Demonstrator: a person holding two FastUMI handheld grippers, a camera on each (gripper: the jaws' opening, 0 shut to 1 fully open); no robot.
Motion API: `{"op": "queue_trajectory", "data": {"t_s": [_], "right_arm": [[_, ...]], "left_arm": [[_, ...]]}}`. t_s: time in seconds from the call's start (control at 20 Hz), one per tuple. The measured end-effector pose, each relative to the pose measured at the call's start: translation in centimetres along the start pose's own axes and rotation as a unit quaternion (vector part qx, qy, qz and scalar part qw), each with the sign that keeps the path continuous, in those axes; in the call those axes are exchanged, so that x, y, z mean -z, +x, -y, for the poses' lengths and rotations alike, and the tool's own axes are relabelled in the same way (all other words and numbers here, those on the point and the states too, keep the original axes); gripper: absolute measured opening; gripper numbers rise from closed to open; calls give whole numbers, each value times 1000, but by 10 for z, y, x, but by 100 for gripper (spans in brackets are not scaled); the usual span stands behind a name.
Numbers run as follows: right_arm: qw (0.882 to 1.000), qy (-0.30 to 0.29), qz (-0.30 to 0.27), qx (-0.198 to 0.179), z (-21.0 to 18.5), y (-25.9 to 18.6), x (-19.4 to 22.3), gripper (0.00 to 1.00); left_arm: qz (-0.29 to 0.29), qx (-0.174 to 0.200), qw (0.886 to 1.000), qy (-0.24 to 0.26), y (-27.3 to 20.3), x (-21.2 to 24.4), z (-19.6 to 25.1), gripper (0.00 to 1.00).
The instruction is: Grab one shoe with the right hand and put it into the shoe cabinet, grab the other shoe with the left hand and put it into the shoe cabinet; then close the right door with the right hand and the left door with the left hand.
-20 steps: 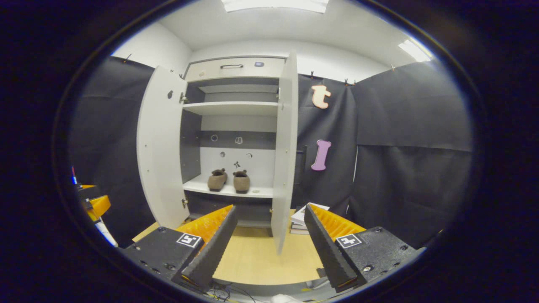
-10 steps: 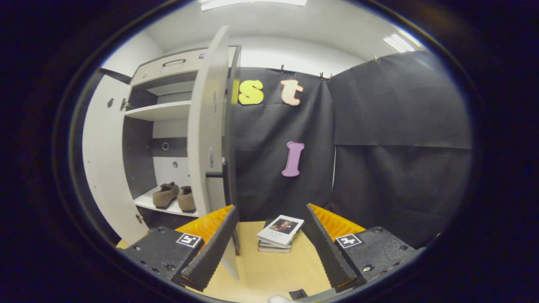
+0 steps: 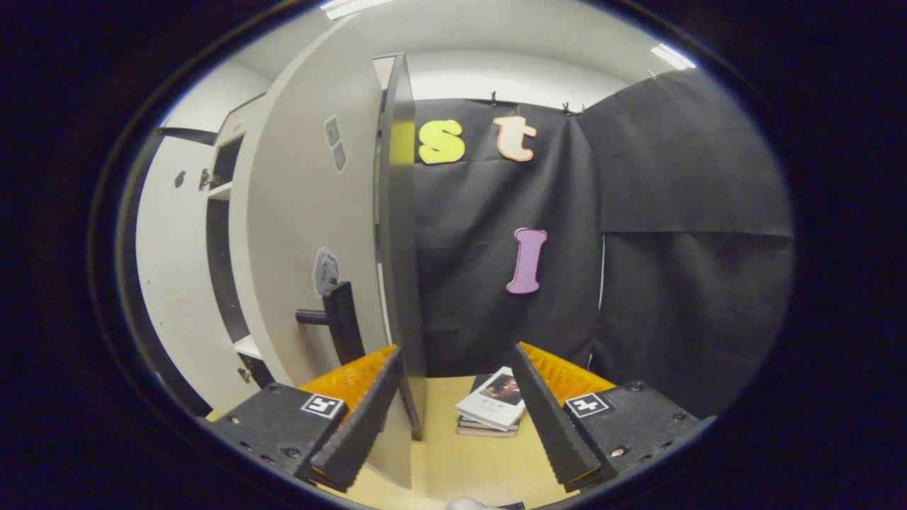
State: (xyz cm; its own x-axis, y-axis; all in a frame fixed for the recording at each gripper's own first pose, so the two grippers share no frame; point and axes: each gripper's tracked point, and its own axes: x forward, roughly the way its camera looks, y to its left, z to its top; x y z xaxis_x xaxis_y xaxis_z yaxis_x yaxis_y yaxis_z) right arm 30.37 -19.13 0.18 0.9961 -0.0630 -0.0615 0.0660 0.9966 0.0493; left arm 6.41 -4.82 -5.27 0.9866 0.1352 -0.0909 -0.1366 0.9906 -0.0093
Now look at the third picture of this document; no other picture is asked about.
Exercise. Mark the ceiling light panel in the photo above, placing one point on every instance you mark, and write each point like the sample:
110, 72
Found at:
673, 57
354, 7

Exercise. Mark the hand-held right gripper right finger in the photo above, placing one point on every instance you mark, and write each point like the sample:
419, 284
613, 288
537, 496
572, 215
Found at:
549, 418

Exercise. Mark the black backdrop cloth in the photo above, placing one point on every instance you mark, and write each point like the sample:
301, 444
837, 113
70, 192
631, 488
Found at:
673, 304

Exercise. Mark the white book with portrait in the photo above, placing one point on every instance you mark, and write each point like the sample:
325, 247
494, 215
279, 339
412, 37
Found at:
492, 398

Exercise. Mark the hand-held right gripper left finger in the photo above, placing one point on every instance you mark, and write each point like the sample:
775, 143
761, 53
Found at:
361, 418

